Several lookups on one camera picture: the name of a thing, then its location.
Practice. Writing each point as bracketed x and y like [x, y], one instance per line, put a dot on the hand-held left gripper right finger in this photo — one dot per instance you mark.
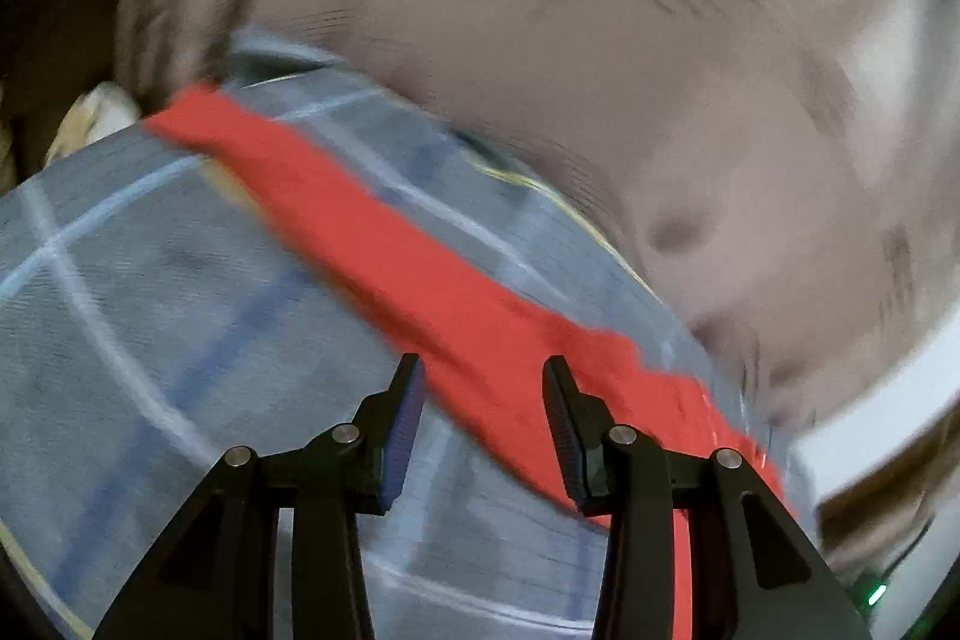
[566, 437]

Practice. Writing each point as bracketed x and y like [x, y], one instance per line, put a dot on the beige leaf print curtain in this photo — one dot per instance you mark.
[600, 85]

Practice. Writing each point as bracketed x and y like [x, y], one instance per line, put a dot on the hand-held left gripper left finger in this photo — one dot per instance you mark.
[397, 437]

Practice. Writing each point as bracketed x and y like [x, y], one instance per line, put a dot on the grey plaid bedsheet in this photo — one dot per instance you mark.
[150, 310]

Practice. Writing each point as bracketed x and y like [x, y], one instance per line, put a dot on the pale yellowish cloth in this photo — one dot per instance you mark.
[94, 119]

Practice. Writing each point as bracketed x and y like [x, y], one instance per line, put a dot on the red knit sweater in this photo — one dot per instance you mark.
[450, 310]

